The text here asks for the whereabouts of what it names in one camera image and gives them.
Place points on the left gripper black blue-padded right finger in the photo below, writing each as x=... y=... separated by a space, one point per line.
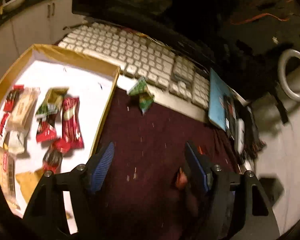
x=229 y=205

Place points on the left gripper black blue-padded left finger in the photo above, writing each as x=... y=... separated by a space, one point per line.
x=45 y=212

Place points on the golden brown snack pouch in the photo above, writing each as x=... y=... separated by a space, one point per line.
x=28 y=181

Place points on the dark red candy packet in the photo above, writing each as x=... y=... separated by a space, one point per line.
x=52 y=160

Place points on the white jelly cup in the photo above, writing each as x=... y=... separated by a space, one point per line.
x=16 y=142

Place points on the long red candy bar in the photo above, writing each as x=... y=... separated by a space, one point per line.
x=71 y=132

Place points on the red candy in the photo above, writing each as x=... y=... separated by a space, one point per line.
x=46 y=130

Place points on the beige cracker packet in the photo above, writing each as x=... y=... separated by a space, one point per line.
x=18 y=118

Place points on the red white snack packet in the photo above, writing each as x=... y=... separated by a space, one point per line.
x=3 y=123

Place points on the green snack packet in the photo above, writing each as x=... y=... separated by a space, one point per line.
x=52 y=102
x=142 y=94

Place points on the red candy wrapper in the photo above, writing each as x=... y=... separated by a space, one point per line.
x=181 y=180

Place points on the large yellow cracker pack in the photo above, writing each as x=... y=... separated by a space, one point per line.
x=7 y=162

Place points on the white power bank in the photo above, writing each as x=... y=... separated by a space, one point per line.
x=239 y=136

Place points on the gold-edged white tray box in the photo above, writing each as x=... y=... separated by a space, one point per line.
x=91 y=79

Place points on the dark red table cloth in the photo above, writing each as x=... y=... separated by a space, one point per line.
x=138 y=199

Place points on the blue notebook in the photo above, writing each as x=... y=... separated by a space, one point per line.
x=218 y=89

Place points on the white computer keyboard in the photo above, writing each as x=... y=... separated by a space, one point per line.
x=140 y=56

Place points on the white kitchen cabinets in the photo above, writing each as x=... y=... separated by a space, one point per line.
x=44 y=23

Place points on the black computer monitor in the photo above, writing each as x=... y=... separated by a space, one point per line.
x=198 y=27

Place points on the white ring lamp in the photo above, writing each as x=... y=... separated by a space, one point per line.
x=290 y=83

